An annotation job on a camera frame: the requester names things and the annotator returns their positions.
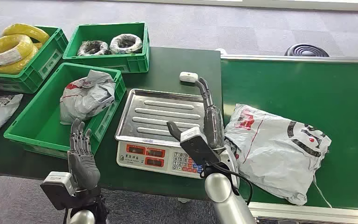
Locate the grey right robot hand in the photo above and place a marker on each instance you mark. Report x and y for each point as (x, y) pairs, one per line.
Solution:
(213, 126)

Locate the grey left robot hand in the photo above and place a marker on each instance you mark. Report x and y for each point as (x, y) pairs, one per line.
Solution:
(83, 167)

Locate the grey plastic package black print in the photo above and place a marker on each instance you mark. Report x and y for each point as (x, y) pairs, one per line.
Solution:
(274, 154)

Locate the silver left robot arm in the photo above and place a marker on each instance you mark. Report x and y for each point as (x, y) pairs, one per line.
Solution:
(84, 213)

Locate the crumpled grey plastic package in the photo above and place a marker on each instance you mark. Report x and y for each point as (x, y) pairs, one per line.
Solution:
(86, 95)

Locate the small white plastic device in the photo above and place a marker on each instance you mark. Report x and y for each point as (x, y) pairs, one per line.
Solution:
(187, 77)

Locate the electronic scale with steel tray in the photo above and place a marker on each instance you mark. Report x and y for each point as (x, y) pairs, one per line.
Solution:
(154, 117)

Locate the large empty-walled green crate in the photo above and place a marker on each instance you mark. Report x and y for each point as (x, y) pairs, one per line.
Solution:
(40, 123)

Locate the green crate of yellow coils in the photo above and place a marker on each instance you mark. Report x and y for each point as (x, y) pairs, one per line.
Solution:
(46, 66)

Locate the green crate of black coils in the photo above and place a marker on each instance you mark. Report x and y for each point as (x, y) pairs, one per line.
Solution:
(111, 63)

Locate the black ribbed round base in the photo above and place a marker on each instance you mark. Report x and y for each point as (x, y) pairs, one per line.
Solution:
(305, 51)

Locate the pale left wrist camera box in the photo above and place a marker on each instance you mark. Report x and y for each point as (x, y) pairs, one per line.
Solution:
(57, 188)

